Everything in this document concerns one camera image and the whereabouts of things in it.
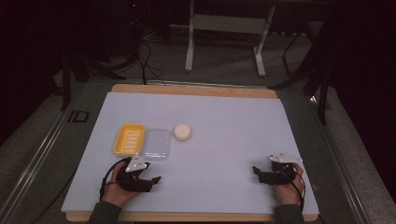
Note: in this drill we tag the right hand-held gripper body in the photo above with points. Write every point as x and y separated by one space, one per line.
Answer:
281 174

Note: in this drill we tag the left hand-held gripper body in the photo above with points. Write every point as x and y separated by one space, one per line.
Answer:
134 182

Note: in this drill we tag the person's right hand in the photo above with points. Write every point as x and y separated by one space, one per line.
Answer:
288 193

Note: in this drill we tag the person's left hand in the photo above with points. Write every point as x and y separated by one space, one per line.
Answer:
116 193

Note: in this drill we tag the clear plastic container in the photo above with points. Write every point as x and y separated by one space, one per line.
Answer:
157 144

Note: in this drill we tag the yellow soap dish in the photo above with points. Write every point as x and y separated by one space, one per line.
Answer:
129 140

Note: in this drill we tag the white table mat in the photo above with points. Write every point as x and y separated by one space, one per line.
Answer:
218 155

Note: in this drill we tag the round white soap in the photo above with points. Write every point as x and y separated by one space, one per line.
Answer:
182 132

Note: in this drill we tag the wooden table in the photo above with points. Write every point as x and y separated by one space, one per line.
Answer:
193 90

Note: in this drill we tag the black metal stand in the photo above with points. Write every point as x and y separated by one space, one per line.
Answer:
66 84

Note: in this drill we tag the white metal stand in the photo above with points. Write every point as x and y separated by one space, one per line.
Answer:
229 24

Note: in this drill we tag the metal floor rail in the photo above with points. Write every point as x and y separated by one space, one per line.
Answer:
37 155
342 168

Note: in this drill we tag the black chair frame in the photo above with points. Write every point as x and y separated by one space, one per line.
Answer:
322 90

